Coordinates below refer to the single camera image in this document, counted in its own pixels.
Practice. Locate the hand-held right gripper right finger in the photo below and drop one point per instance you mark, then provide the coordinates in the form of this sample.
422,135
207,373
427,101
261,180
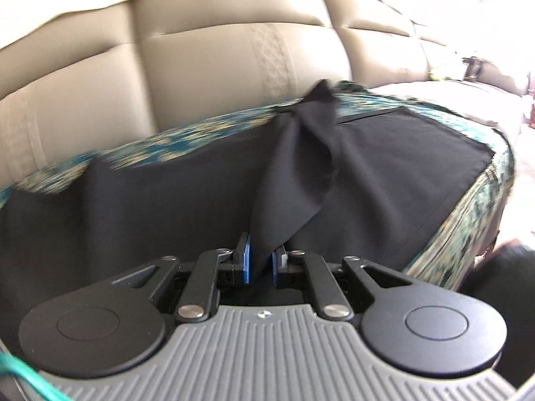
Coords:
277,268

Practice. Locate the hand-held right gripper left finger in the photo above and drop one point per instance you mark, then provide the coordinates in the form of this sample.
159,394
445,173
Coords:
243,263

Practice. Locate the black pants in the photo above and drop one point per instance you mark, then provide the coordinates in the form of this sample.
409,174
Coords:
167,200

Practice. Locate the teal patterned blanket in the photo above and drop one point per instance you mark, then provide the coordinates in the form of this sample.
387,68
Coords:
451,225

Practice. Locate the beige padded headboard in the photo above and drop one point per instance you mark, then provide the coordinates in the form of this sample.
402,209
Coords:
209,71

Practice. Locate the dark cloth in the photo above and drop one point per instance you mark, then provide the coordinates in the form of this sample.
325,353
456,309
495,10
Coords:
497,300

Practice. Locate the brown wooden furniture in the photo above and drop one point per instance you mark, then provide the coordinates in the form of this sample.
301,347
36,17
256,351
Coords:
532,104

